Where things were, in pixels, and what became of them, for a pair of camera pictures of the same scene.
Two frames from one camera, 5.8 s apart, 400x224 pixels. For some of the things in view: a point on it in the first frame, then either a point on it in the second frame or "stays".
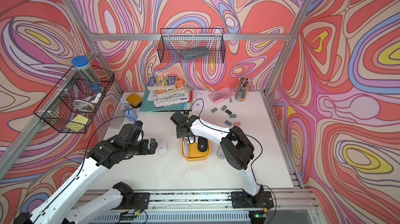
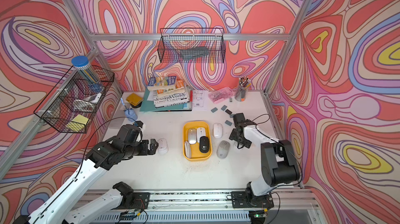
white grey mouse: (186, 147) → (192, 134)
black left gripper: (145, 144) stays
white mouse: (162, 148) stays
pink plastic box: (217, 96) stays
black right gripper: (179, 133) → (246, 142)
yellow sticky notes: (78, 123) stays
